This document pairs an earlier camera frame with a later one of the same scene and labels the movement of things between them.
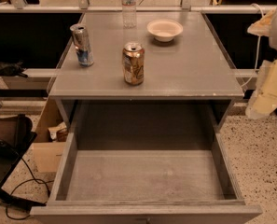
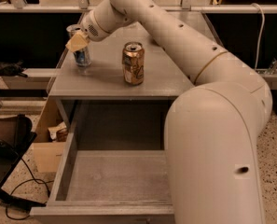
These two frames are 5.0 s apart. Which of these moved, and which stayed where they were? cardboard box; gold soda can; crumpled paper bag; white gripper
Moved: white gripper
Stayed: cardboard box; gold soda can; crumpled paper bag
